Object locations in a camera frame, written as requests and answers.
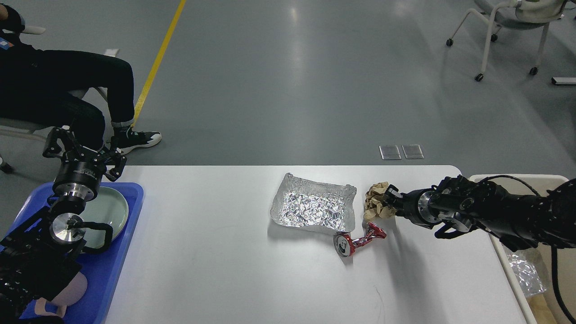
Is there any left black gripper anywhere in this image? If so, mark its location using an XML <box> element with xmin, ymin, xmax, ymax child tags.
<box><xmin>43</xmin><ymin>127</ymin><xmax>127</xmax><ymax>201</ymax></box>

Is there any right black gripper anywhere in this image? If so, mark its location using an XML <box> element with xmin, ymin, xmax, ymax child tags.
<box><xmin>382</xmin><ymin>184</ymin><xmax>435</xmax><ymax>225</ymax></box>

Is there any brown paper ball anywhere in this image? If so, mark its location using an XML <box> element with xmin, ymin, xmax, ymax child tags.
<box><xmin>363</xmin><ymin>182</ymin><xmax>397</xmax><ymax>221</ymax></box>

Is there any mint green plate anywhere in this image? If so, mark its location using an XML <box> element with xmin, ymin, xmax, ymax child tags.
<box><xmin>80</xmin><ymin>187</ymin><xmax>129</xmax><ymax>241</ymax></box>

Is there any pink mug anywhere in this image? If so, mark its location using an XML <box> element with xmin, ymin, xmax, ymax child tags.
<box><xmin>34</xmin><ymin>272</ymin><xmax>88</xmax><ymax>318</ymax></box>

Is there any foil tray with paper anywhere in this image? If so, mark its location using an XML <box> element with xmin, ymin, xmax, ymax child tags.
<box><xmin>504</xmin><ymin>248</ymin><xmax>550</xmax><ymax>298</ymax></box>

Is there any brown paper bag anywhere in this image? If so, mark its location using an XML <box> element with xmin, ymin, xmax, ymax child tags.
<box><xmin>526</xmin><ymin>294</ymin><xmax>557</xmax><ymax>324</ymax></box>

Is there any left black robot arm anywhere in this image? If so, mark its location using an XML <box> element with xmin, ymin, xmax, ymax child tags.
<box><xmin>0</xmin><ymin>127</ymin><xmax>127</xmax><ymax>324</ymax></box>

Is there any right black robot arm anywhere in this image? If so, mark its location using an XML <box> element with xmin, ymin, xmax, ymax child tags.
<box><xmin>380</xmin><ymin>175</ymin><xmax>576</xmax><ymax>323</ymax></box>

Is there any metal floor plate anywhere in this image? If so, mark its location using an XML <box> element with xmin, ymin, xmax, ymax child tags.
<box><xmin>402</xmin><ymin>145</ymin><xmax>425</xmax><ymax>159</ymax></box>
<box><xmin>379</xmin><ymin>145</ymin><xmax>402</xmax><ymax>161</ymax></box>

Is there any seated person in black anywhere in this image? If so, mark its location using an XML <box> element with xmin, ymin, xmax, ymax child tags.
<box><xmin>0</xmin><ymin>4</ymin><xmax>162</xmax><ymax>154</ymax></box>

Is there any crushed red soda can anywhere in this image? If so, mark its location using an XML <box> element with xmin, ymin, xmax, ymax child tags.
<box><xmin>333</xmin><ymin>221</ymin><xmax>387</xmax><ymax>258</ymax></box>

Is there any left white chair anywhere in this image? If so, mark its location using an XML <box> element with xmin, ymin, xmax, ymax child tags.
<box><xmin>0</xmin><ymin>25</ymin><xmax>108</xmax><ymax>174</ymax></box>

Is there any empty foil tray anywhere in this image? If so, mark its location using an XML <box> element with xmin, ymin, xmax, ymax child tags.
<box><xmin>270</xmin><ymin>173</ymin><xmax>357</xmax><ymax>234</ymax></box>

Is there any white floor tile marker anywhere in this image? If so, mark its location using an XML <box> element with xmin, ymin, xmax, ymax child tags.
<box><xmin>104</xmin><ymin>49</ymin><xmax>119</xmax><ymax>57</ymax></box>

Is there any beige plastic bin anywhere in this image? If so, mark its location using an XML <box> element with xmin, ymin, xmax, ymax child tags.
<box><xmin>490</xmin><ymin>174</ymin><xmax>575</xmax><ymax>324</ymax></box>

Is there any white bar on floor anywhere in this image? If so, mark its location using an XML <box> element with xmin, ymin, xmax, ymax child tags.
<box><xmin>551</xmin><ymin>76</ymin><xmax>576</xmax><ymax>86</ymax></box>

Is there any grey office chair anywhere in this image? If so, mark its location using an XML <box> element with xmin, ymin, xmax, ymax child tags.
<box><xmin>446</xmin><ymin>0</ymin><xmax>567</xmax><ymax>82</ymax></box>

